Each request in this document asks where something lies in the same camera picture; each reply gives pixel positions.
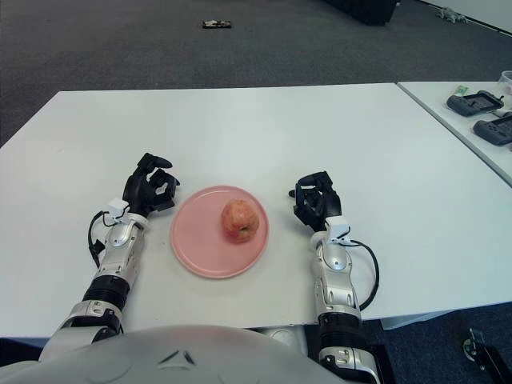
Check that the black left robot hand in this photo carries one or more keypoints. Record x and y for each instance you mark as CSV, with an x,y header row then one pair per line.
x,y
140,194

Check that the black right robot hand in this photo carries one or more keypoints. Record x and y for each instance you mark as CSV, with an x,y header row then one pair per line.
x,y
324,204

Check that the red yellow apple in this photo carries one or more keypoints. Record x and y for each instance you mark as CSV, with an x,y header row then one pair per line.
x,y
240,222

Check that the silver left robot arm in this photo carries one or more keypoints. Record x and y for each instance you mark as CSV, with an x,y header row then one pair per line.
x,y
116,256

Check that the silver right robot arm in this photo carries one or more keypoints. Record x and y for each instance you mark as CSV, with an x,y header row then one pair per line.
x,y
338,282

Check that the pink round plate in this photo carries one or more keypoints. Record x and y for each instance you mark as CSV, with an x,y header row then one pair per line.
x,y
200,244

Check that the grey robot torso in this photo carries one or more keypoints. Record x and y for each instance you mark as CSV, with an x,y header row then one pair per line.
x,y
160,356

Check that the green packet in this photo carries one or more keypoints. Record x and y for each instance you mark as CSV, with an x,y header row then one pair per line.
x,y
461,89

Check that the grey handheld controller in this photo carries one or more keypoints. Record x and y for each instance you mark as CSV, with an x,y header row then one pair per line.
x,y
495,131
473,104

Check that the flat dark floor object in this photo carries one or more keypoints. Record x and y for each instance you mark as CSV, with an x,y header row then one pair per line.
x,y
217,24

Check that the black cabinet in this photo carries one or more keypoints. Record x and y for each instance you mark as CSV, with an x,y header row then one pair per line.
x,y
364,12

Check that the clear plastic cup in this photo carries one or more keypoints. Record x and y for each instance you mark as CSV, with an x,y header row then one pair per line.
x,y
506,80

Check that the black caster wheel stand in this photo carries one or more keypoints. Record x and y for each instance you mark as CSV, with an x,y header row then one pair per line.
x,y
486,356

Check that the grey toy figure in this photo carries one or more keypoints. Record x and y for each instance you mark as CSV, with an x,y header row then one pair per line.
x,y
451,14

